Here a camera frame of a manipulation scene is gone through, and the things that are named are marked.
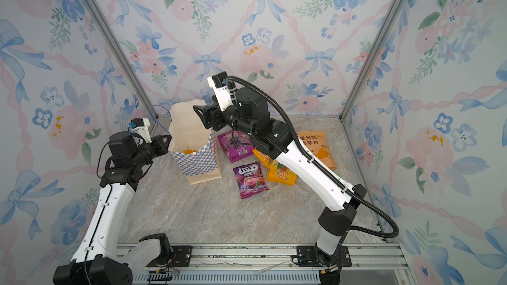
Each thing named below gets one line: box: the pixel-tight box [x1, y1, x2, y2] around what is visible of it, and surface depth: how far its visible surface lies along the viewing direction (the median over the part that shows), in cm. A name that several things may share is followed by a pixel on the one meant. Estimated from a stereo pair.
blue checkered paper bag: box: [168, 98, 223, 186], surface depth 82 cm
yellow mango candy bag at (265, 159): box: [251, 148, 274, 169], surface depth 99 cm
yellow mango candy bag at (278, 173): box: [266, 158, 298, 187], surface depth 92 cm
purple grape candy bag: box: [217, 129, 255, 163], surface depth 102 cm
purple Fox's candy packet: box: [233, 160, 269, 200], surface depth 94 cm
